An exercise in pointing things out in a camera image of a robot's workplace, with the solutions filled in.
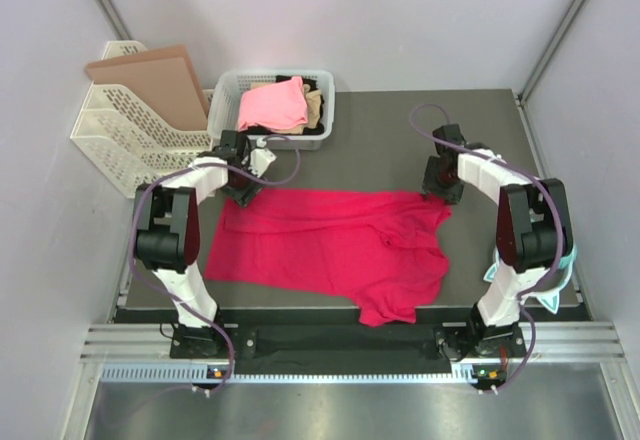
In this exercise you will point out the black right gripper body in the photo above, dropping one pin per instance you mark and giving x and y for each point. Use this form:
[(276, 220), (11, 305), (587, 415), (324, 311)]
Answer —
[(442, 185)]

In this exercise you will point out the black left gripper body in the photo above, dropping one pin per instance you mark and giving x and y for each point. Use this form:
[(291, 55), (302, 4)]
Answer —
[(241, 192)]

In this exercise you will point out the red t shirt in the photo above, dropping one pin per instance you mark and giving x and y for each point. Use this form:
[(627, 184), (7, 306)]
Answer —
[(379, 250)]

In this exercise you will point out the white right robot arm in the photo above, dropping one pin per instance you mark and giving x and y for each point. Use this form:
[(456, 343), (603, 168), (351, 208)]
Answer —
[(533, 229)]

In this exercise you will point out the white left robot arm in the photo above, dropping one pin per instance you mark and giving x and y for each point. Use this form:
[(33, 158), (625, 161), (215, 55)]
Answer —
[(166, 225)]

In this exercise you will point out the white plastic laundry basket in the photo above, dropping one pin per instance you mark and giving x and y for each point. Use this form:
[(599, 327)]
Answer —
[(224, 109)]

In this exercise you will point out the light pink t shirt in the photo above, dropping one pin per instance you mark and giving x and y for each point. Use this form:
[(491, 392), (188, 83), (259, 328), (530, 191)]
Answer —
[(277, 106)]

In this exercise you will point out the tan t shirt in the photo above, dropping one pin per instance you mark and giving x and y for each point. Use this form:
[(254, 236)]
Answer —
[(315, 108)]

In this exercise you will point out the brown cardboard folder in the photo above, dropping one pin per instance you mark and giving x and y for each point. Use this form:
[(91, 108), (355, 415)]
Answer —
[(164, 78)]

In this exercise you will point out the cream mesh file organizer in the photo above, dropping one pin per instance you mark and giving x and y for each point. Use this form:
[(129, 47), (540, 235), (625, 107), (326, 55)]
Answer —
[(125, 139)]

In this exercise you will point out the teal cat ear headphones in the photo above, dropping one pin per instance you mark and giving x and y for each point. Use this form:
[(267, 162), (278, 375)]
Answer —
[(549, 295)]

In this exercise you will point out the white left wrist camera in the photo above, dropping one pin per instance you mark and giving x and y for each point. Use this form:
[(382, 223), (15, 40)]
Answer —
[(260, 158)]

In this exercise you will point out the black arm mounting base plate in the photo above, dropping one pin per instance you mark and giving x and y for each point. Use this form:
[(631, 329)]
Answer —
[(332, 341)]

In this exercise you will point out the white slotted cable duct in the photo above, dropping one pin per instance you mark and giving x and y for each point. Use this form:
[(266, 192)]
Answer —
[(211, 373)]

